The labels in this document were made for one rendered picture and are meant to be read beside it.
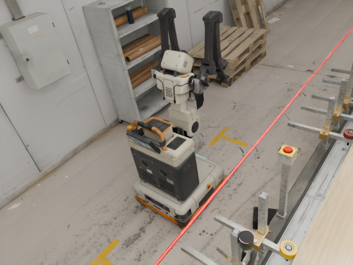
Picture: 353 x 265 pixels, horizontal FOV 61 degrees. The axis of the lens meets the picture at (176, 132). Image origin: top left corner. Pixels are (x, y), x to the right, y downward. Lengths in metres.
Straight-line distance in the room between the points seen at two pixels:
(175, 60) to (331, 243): 1.54
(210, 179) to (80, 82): 1.92
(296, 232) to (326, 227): 0.34
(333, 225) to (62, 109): 2.93
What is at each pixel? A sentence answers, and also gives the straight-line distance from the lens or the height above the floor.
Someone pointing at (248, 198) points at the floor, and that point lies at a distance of 2.96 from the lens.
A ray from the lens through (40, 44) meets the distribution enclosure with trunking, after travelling 3.17.
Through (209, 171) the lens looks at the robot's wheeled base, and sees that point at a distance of 2.82.
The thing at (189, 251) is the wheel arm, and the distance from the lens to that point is 1.65.
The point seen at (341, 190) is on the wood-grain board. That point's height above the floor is 0.90.
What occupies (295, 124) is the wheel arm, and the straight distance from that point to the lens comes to 2.38.
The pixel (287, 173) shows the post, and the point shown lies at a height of 1.08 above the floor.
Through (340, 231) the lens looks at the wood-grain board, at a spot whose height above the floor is 0.90.
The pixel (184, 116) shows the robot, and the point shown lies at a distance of 2.50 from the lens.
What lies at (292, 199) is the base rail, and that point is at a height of 0.70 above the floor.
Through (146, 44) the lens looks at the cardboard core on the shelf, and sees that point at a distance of 3.90.
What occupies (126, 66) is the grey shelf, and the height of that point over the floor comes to 0.90.
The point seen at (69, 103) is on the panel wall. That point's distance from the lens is 3.71.
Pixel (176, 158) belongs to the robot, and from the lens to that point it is 2.23.
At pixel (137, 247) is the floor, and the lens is 2.78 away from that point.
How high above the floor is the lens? 2.26
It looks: 37 degrees down
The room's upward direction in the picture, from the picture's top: 11 degrees counter-clockwise
